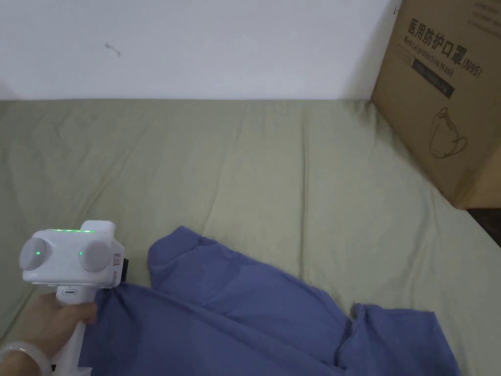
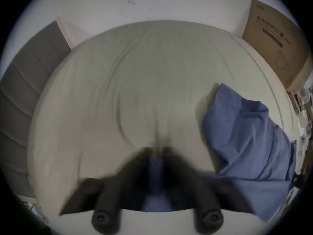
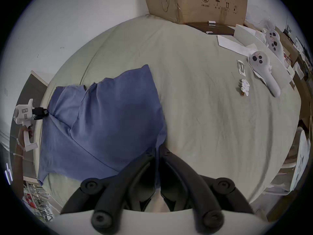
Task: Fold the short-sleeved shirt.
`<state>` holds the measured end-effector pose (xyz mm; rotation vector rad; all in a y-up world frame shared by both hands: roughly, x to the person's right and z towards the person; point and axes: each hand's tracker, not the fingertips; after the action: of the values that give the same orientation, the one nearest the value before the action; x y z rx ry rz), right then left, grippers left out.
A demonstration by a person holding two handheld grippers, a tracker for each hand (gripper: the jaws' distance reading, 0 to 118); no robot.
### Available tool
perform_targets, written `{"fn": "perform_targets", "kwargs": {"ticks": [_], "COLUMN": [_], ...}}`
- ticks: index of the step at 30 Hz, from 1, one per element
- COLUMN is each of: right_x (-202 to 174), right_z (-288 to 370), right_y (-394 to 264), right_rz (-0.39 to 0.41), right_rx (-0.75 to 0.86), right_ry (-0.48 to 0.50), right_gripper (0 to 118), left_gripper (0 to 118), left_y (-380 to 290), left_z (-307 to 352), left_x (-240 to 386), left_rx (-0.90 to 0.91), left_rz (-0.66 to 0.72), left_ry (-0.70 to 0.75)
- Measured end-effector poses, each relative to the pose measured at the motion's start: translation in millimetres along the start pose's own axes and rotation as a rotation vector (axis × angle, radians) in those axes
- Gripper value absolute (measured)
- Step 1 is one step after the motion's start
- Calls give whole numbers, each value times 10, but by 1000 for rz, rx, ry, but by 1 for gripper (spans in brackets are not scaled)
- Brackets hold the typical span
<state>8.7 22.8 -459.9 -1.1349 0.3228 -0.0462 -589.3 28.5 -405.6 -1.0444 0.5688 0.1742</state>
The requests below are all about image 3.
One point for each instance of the large brown cardboard carton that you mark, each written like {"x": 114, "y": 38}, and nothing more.
{"x": 195, "y": 1}

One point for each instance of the pile of brown cartons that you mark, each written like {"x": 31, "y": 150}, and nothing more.
{"x": 297, "y": 65}

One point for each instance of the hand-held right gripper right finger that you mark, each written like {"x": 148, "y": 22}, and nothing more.
{"x": 195, "y": 190}

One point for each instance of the bed with pale green sheet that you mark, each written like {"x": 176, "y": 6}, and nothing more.
{"x": 207, "y": 121}

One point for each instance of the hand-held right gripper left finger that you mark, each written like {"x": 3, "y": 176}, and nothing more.
{"x": 115, "y": 190}

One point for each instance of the white hand controller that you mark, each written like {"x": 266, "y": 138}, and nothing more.
{"x": 265, "y": 70}
{"x": 274, "y": 41}

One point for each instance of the dark flat board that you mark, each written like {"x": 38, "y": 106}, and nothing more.
{"x": 217, "y": 28}

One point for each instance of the blue shirt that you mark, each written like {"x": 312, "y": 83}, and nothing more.
{"x": 107, "y": 126}

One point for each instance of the small white flat packet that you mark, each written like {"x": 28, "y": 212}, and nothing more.
{"x": 241, "y": 68}

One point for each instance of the small white ridged clip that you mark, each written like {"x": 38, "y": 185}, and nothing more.
{"x": 244, "y": 87}

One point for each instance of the small white roll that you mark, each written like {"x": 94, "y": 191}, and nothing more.
{"x": 211, "y": 22}

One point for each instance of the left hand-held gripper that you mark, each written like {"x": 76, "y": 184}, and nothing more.
{"x": 24, "y": 114}

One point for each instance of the person's left hand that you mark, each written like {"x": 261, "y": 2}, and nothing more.
{"x": 21, "y": 137}

